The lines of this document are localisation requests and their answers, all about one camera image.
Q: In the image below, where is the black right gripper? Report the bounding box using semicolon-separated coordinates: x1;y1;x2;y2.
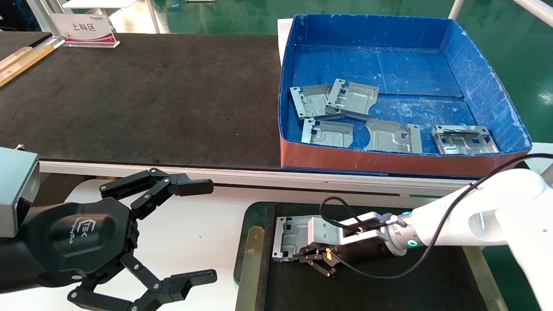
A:
293;238;390;279

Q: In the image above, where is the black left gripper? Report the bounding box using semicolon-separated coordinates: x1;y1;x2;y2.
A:
19;168;218;311

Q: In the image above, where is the stamped metal bracket part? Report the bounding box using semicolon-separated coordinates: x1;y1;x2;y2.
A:
432;125;500;156
272;215;330;262
301;119;355;147
326;79;380;122
289;84;346;121
364;119;423;154

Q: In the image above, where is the black tray container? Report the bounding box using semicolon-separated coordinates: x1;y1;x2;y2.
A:
233;201;511;311

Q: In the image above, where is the blue corrugated plastic box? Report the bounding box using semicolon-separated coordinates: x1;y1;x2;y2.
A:
279;14;533;178

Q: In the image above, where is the white board behind box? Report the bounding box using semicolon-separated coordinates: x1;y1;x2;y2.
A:
277;18;296;65

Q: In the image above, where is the acrylic sign with Chinese text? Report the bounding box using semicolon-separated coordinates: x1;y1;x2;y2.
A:
51;13;121;48

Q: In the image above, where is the brown wooden strip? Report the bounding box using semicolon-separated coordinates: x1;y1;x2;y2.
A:
0;45;55;87

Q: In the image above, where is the white background table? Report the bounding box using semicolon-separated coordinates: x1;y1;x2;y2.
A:
63;0;139;10

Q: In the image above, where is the white side table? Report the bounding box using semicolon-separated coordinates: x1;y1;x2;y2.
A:
521;143;553;182

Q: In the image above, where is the pale wooden strip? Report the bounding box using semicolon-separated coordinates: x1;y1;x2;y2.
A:
0;47;33;72

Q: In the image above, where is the aluminium conveyor frame rail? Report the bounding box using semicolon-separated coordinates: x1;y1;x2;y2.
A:
38;160;553;203

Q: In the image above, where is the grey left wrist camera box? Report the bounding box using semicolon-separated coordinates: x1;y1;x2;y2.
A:
0;147;40;238

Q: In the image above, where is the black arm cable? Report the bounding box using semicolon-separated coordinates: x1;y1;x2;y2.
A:
319;153;553;279

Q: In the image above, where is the aluminium profile post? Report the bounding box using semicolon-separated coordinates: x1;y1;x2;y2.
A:
26;0;65;49

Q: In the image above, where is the white pipe frame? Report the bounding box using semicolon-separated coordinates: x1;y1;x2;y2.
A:
448;0;553;27

